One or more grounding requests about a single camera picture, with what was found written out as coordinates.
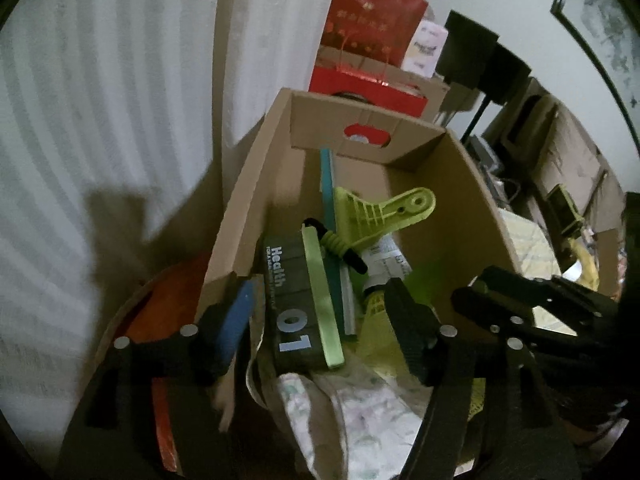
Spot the large brown cardboard box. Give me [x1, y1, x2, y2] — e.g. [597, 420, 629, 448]
[314, 47, 449, 122]

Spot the lime green plastic clip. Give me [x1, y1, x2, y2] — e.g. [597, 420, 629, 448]
[334, 186, 436, 252]

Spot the yellow-green plastic shuttlecock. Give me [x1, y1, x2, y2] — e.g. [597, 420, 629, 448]
[356, 285, 404, 363]

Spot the framed ink painting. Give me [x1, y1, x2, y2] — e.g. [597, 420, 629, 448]
[551, 0, 639, 138]

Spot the dark resistance band pouch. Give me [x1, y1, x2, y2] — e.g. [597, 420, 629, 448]
[262, 231, 326, 373]

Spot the white cloth in box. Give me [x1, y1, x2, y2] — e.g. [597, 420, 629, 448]
[244, 343, 486, 480]

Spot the open brown cardboard box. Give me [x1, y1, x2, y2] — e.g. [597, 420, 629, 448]
[198, 89, 520, 318]

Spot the teal bar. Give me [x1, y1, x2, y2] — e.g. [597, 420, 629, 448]
[320, 148, 356, 338]

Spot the black green ribbed handle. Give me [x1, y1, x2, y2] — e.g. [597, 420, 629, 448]
[303, 218, 368, 275]

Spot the yellow blue plaid tablecloth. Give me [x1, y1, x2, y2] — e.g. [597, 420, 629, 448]
[499, 209, 577, 336]

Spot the brown covered sofa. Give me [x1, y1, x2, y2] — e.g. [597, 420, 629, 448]
[484, 77, 625, 234]

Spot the red gift bag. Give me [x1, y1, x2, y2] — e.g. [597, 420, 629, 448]
[320, 0, 427, 67]

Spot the green white packaged item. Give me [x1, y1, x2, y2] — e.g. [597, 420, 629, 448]
[361, 234, 412, 292]

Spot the white pink small box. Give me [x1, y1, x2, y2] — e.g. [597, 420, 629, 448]
[400, 18, 448, 78]

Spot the green framed small device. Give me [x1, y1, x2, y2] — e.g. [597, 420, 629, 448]
[547, 183, 585, 238]

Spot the red printed product box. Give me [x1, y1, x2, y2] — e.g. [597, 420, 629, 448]
[309, 65, 428, 118]

